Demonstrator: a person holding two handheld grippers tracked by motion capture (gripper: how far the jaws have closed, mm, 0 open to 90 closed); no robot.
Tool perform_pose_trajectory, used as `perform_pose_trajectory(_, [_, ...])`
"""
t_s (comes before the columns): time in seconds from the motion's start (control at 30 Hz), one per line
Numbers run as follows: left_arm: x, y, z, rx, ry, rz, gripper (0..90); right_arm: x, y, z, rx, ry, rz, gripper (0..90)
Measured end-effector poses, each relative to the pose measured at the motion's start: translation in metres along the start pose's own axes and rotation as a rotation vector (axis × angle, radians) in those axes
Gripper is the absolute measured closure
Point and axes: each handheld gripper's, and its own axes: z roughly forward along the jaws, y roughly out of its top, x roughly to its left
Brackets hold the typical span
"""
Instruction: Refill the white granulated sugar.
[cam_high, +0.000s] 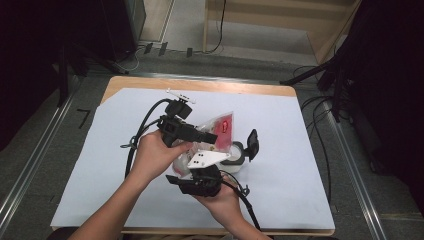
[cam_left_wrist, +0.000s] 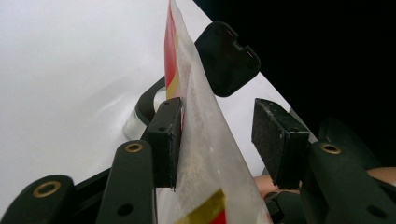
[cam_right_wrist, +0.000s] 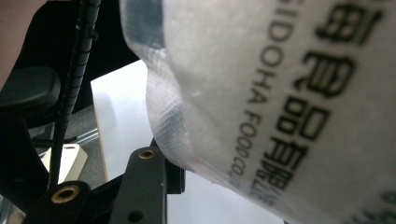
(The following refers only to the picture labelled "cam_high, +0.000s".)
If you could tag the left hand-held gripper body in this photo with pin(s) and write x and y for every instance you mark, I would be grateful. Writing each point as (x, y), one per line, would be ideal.
(175, 128)

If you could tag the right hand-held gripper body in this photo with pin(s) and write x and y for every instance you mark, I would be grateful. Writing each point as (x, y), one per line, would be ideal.
(203, 183)

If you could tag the red and clear refill pouch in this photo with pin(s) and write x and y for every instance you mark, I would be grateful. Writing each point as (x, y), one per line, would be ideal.
(224, 128)

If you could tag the person's left hand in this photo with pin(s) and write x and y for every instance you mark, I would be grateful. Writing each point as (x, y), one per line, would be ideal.
(153, 160)

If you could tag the person's right hand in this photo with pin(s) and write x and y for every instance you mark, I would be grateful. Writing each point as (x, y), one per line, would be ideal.
(225, 206)

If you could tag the wooden table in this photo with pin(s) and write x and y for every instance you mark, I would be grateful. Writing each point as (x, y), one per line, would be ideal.
(233, 87)

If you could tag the black tape strip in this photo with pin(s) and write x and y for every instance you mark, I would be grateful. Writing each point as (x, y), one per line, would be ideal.
(189, 52)
(148, 48)
(163, 48)

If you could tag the white paper sheet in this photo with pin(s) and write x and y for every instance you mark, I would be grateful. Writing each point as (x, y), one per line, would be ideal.
(283, 186)

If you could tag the black angled tape mark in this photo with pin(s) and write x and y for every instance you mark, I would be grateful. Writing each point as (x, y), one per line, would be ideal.
(85, 116)

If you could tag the dark cabinet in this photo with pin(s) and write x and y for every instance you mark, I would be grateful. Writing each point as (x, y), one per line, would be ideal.
(123, 26)

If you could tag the black tripod stand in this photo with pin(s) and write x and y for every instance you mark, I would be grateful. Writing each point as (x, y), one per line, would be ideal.
(336, 86)

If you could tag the black curtain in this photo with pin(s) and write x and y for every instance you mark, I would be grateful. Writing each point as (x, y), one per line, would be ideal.
(26, 50)
(393, 83)

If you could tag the metal floor rail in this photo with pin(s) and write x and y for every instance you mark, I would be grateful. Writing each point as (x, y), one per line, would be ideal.
(200, 78)
(356, 180)
(33, 163)

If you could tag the light wooden frame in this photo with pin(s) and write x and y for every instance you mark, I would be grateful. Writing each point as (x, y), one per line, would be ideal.
(320, 36)

